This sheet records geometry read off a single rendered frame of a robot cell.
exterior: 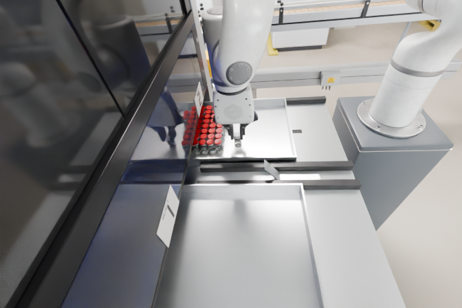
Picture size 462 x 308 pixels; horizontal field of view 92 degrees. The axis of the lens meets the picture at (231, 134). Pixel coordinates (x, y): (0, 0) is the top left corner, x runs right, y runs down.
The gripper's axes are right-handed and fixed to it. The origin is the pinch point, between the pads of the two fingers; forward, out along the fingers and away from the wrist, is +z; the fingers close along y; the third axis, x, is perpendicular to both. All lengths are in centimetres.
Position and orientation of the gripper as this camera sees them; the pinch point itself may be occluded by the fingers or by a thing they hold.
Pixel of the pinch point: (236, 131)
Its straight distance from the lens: 63.5
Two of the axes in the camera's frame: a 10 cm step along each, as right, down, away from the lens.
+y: 9.9, -0.3, -1.1
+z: 1.0, 7.0, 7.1
